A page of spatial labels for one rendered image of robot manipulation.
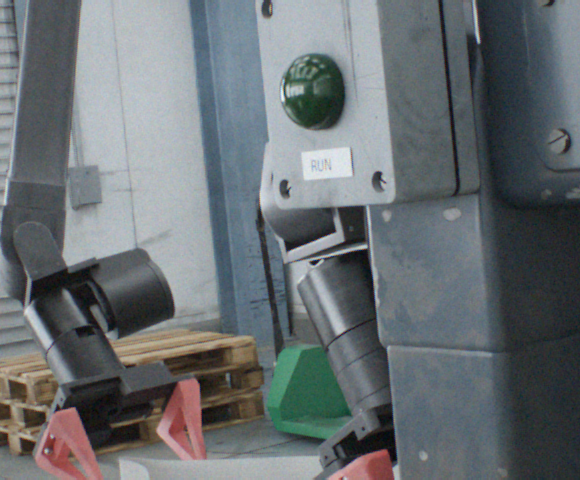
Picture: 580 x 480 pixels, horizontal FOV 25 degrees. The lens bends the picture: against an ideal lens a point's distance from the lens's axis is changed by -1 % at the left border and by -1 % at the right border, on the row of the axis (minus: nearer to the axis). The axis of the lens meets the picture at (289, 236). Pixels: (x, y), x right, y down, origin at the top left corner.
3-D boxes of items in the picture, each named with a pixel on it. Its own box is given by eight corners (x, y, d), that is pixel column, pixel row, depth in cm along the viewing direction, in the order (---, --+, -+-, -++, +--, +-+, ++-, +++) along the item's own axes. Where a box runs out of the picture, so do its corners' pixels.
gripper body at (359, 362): (500, 402, 81) (451, 300, 84) (378, 436, 75) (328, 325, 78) (443, 442, 86) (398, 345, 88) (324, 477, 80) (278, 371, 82)
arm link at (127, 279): (2, 272, 121) (6, 229, 113) (112, 231, 125) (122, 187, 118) (55, 381, 117) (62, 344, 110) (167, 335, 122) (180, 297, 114)
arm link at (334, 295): (277, 285, 86) (310, 243, 81) (362, 266, 89) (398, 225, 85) (318, 378, 83) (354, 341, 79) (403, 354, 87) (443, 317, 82)
